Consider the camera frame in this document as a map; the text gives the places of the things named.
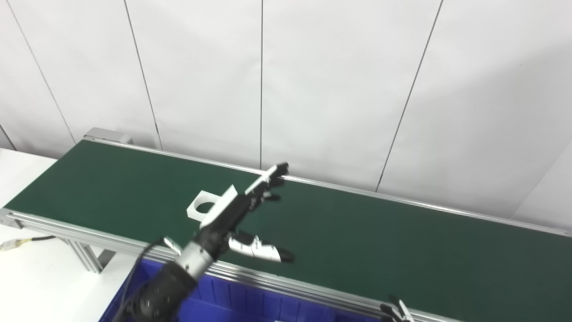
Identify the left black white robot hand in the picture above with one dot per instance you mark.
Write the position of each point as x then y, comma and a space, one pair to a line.
223, 214

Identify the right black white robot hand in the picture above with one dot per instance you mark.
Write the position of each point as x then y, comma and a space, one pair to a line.
395, 313

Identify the white square part with hole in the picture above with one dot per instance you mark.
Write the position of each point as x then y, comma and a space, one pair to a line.
199, 197

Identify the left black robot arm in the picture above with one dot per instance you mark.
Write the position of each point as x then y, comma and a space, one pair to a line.
165, 290

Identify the blue plastic bin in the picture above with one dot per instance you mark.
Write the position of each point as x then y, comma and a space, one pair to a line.
232, 299

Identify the aluminium conveyor leg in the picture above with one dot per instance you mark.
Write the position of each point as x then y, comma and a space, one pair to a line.
89, 257

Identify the grey conveyor end box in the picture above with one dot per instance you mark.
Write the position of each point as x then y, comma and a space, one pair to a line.
107, 135

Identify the green conveyor belt aluminium frame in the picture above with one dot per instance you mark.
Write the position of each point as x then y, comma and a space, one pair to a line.
380, 241

